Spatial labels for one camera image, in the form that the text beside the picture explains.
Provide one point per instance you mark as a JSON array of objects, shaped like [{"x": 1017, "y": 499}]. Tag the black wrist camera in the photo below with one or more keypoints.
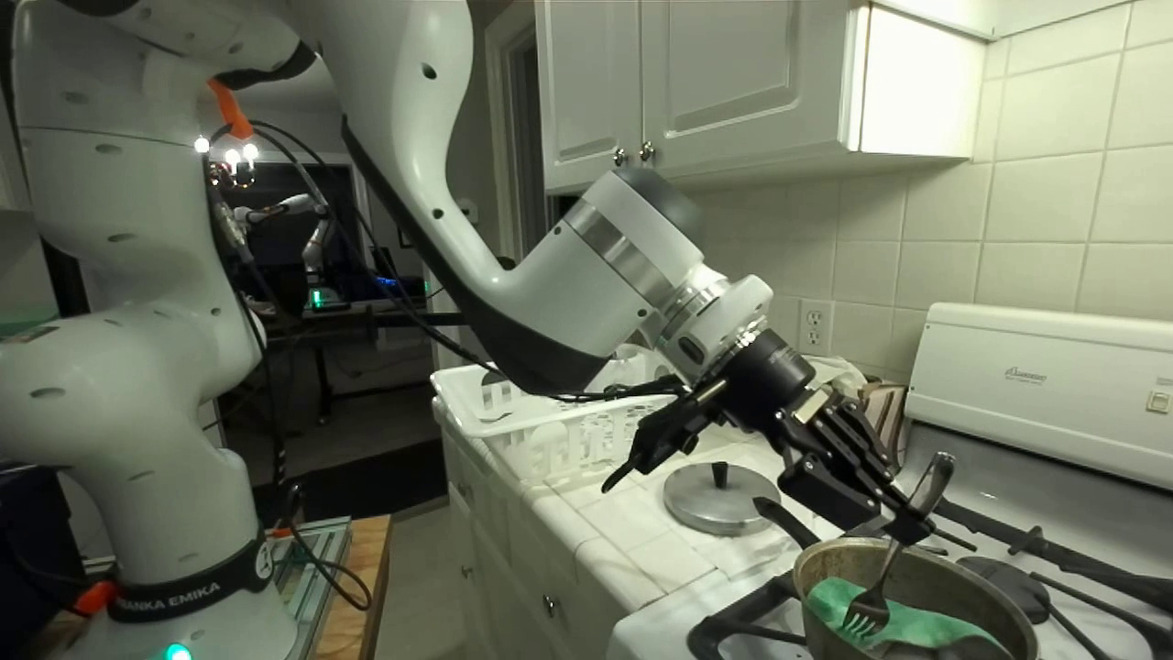
[{"x": 662, "y": 440}]

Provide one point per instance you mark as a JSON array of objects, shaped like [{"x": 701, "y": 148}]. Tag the white lower cabinets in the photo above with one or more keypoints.
[{"x": 515, "y": 573}]

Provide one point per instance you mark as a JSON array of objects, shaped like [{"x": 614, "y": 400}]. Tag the dark burner cap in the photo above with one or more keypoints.
[{"x": 1020, "y": 590}]

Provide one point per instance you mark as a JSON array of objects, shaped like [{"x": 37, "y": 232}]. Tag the green rag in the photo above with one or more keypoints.
[{"x": 928, "y": 626}]

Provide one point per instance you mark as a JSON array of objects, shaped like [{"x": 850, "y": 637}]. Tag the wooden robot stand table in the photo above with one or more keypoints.
[{"x": 362, "y": 589}]

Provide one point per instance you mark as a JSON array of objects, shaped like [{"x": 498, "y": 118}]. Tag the white gas stove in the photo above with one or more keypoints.
[{"x": 1039, "y": 389}]

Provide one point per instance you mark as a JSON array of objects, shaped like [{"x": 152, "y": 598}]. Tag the striped folded towel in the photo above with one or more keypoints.
[{"x": 889, "y": 415}]

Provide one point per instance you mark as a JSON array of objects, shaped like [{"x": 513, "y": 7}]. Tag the lit chandelier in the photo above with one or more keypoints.
[{"x": 233, "y": 155}]

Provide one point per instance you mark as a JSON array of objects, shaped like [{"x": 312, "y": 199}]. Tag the white cabinets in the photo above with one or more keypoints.
[
  {"x": 515, "y": 573},
  {"x": 735, "y": 73}
]

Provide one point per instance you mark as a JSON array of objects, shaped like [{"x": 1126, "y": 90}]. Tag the white upper cabinets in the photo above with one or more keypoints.
[{"x": 735, "y": 73}]

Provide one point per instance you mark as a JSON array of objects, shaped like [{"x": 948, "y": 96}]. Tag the silver pot lid black knob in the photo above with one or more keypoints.
[{"x": 717, "y": 499}]

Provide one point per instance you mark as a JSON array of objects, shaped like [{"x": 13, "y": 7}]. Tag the silver metal fork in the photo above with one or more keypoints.
[{"x": 900, "y": 556}]

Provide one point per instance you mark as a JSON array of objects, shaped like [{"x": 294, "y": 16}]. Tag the white plastic dish basket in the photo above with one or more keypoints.
[{"x": 553, "y": 435}]

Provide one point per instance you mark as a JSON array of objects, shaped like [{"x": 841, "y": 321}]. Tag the black stove grate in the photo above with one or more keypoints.
[
  {"x": 1039, "y": 543},
  {"x": 746, "y": 609}
]

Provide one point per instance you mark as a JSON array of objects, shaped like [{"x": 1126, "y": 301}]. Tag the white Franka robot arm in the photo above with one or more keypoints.
[{"x": 244, "y": 304}]

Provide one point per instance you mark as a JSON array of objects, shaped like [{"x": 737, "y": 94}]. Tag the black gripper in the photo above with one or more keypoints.
[{"x": 773, "y": 371}]

